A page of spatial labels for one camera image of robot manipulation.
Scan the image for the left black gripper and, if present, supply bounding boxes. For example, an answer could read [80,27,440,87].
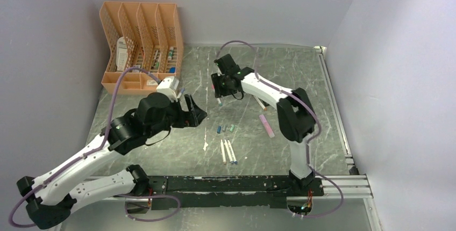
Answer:
[146,93,208,138]

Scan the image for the white pen grey cap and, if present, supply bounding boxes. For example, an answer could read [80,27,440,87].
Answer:
[224,140,234,164]

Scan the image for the white pen orange tip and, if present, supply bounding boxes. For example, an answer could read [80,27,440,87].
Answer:
[220,139,227,165]

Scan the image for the white pen orange cap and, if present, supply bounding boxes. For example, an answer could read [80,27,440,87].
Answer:
[254,96,267,111]

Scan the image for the purple pink highlighter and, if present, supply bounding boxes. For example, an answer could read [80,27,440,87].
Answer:
[259,114,275,138]

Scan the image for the white pen blue cap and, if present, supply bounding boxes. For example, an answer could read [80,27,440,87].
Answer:
[177,88,185,99]

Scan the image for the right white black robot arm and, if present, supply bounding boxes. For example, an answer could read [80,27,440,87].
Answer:
[211,72,316,196]

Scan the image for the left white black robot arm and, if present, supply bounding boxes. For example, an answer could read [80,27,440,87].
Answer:
[17,92,207,229]

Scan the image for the orange plastic file organizer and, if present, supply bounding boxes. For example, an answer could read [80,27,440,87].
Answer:
[99,1,184,95]

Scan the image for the white paper packet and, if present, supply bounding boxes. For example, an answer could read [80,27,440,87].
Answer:
[116,37,128,71]

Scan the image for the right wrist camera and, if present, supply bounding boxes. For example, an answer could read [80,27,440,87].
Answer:
[214,54,240,75]

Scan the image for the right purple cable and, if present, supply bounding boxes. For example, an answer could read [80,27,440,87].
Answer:
[215,40,345,219]

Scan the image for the black base frame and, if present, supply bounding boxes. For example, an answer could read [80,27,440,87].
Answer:
[128,175,324,209]

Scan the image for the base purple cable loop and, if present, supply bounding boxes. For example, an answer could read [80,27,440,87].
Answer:
[124,194,182,222]

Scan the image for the aluminium rail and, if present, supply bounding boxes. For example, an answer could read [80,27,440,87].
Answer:
[314,46,373,199]

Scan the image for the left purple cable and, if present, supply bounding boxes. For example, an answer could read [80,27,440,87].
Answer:
[8,67,162,228]

